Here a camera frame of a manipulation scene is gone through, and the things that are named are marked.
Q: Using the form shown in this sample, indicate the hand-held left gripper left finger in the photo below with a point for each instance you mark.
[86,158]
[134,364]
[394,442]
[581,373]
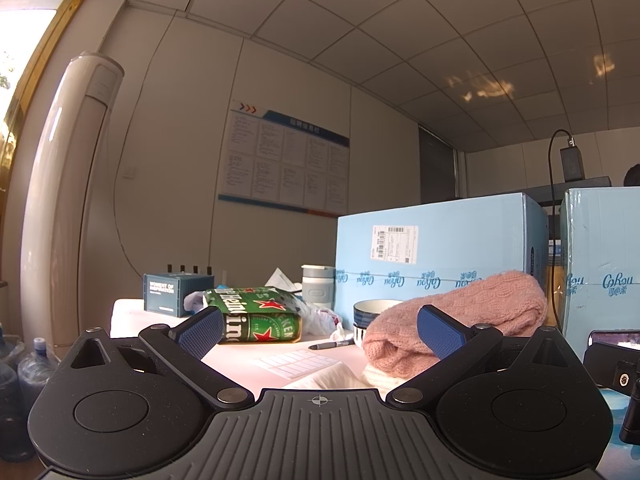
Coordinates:
[202,332]

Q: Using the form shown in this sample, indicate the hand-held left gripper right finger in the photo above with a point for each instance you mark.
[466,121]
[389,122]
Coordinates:
[440,332]

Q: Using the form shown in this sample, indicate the smartphone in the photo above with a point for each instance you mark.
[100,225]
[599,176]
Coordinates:
[615,338]

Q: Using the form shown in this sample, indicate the pink knitted sweater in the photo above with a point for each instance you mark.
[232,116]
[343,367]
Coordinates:
[465,310]

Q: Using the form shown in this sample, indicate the small dark blue box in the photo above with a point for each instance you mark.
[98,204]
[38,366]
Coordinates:
[167,292]

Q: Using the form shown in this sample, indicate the blue printed table mat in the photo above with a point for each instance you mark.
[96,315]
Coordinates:
[611,420]

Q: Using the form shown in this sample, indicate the green beer can pack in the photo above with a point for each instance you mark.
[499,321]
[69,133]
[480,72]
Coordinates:
[260,315]

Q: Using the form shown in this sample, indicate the blue striped bowl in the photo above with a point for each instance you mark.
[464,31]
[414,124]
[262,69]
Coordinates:
[370,312]

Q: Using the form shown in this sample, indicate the cream knitted garment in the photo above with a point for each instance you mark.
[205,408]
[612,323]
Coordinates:
[380,377]

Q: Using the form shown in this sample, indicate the light blue box with label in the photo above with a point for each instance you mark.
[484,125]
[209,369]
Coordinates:
[430,250]

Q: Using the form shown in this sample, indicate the white label sheet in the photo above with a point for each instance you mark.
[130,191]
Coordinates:
[295,362]

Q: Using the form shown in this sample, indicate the light blue cardboard box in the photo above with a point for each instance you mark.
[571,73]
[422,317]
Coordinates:
[600,260]

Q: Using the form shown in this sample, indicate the black marker pen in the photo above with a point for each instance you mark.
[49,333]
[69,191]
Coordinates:
[332,344]

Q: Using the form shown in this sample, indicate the grey and white cup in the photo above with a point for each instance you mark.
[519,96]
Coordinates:
[317,285]

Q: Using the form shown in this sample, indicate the dark window blind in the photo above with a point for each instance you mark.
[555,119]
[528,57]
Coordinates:
[436,165]

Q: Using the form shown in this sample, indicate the large water bottle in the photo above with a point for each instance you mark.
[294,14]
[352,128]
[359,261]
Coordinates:
[36,367]
[11,400]

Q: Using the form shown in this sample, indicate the dark grey partition top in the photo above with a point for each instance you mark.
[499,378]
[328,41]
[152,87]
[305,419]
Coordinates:
[570,191]

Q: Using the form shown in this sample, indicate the person's head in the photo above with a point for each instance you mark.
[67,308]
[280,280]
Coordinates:
[633,176]

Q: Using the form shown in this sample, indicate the white floor-standing air conditioner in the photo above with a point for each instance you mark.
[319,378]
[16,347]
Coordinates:
[65,200]

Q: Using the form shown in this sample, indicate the black charger adapter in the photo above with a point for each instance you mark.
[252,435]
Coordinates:
[571,162]

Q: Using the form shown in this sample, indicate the wall notice board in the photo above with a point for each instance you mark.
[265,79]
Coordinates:
[285,160]

